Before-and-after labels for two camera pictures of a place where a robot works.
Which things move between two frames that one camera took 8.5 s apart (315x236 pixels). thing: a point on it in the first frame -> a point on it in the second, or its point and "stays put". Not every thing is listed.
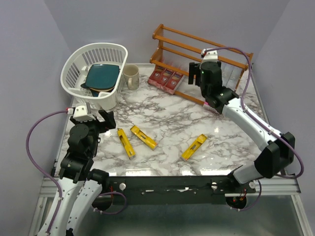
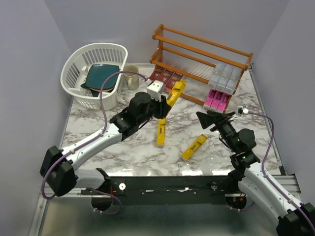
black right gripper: [194, 69] -> [207, 120]
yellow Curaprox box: [193, 148] stays put
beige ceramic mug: [131, 76] stays put
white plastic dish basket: [74, 70] stays put
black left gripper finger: [110, 123] -> [164, 108]
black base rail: [173, 190] stays put
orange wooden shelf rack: [175, 50] stays put
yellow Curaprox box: [126, 143] -> [175, 92]
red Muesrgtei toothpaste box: [173, 82] stays put
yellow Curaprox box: [144, 138] -> [161, 132]
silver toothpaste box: [234, 77] stays put
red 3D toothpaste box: [164, 78] stays put
